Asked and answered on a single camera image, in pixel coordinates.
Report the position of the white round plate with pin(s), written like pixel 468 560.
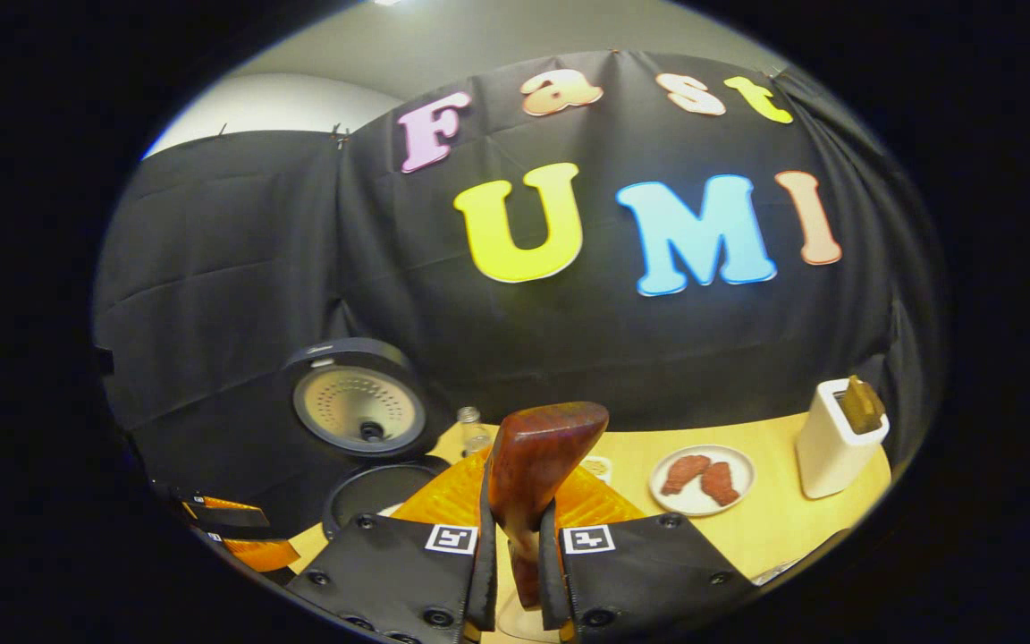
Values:
pixel 698 505

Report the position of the grey rice cooker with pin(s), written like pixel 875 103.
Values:
pixel 358 407

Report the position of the small glass jar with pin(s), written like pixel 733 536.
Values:
pixel 473 434

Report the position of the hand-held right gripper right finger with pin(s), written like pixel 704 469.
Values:
pixel 551 572

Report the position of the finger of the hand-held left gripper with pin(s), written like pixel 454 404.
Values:
pixel 229 516
pixel 256 553

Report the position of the brown wooden spoon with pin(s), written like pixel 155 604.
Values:
pixel 542 456

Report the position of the brown meat piece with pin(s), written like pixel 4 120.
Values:
pixel 685 472
pixel 721 483

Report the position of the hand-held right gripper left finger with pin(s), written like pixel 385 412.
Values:
pixel 485 581

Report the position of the white divided bean dish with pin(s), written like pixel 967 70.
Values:
pixel 597 468

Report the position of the black backdrop cloth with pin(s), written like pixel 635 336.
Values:
pixel 238 268

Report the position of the white square container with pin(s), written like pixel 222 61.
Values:
pixel 823 456

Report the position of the white rice layer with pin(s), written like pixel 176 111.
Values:
pixel 388 511

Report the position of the clear chopstick holder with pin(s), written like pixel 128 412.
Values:
pixel 772 574

